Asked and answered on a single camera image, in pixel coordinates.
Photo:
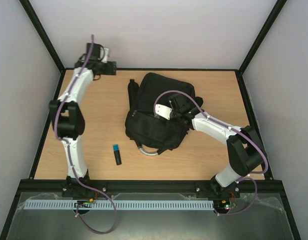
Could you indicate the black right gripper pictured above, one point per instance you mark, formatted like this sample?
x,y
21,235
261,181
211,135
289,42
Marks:
x,y
176,108

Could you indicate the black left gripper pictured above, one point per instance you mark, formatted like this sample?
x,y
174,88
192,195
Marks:
x,y
111,70

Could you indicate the black student backpack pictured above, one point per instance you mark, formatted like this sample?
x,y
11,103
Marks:
x,y
154,135

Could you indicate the blue black highlighter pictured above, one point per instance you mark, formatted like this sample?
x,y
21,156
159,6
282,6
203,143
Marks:
x,y
117,155

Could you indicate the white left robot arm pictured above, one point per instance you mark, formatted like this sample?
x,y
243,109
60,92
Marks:
x,y
65,113

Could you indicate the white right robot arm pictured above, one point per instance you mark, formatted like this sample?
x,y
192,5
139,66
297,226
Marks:
x,y
245,149

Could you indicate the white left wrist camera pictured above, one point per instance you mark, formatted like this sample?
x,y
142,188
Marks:
x,y
105,54

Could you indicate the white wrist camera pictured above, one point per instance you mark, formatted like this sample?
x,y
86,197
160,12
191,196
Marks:
x,y
105,54
162,111

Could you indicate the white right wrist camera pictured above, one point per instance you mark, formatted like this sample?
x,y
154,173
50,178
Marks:
x,y
162,111

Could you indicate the black aluminium frame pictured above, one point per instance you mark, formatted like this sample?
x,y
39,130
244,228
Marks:
x,y
268,185

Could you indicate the light blue cable duct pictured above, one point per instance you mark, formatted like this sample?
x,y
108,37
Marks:
x,y
120,205

